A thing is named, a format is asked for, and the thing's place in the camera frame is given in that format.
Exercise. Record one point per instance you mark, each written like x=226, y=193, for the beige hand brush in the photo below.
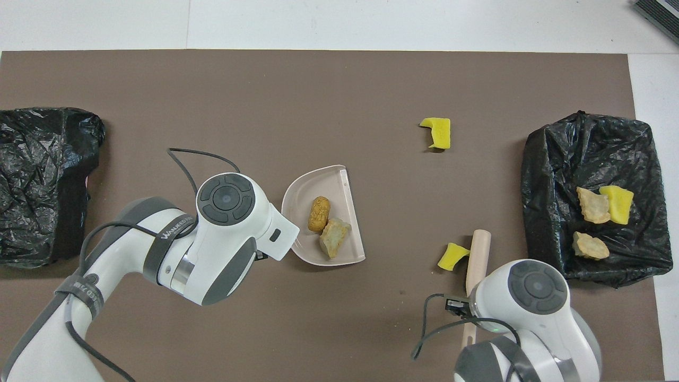
x=479, y=254

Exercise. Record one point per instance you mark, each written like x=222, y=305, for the dark device corner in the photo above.
x=660, y=16

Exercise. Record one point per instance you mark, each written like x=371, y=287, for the brown table mat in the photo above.
x=318, y=85

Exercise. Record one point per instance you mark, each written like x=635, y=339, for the pale yellow sponge chunk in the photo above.
x=334, y=237

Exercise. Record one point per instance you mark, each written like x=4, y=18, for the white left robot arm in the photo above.
x=223, y=199

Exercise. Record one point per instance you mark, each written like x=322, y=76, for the yellow notched sponge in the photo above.
x=439, y=132

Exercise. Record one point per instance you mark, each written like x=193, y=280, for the black trash bag bin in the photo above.
x=557, y=159
x=37, y=175

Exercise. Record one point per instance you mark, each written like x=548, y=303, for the toy croissant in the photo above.
x=593, y=206
x=590, y=246

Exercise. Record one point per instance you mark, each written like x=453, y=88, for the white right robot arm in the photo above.
x=536, y=286

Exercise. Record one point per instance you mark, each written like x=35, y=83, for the beige plastic dustpan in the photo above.
x=318, y=183

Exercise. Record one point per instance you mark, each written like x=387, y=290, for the orange fried croquette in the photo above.
x=319, y=214

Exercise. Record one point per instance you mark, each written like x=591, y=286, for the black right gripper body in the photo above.
x=457, y=307

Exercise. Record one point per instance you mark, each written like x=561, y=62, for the green yellow scouring sponge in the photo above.
x=620, y=204

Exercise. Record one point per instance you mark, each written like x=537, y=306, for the yellow sponge wedge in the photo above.
x=451, y=257

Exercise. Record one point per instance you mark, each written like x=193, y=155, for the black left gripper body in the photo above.
x=261, y=255

